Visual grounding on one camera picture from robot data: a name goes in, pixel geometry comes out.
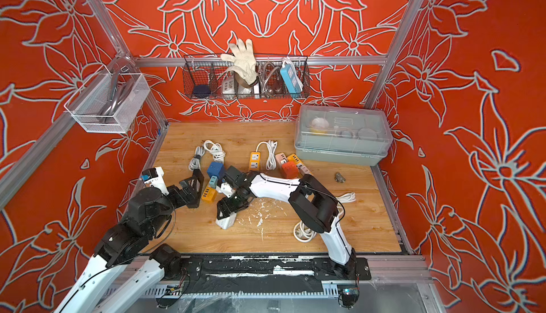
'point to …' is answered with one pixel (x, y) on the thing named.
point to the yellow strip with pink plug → (302, 169)
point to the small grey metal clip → (339, 178)
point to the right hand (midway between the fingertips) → (219, 216)
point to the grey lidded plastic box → (343, 134)
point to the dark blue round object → (201, 91)
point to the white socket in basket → (228, 87)
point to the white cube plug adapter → (227, 222)
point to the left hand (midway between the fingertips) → (188, 180)
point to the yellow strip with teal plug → (210, 191)
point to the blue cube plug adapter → (216, 169)
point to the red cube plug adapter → (290, 169)
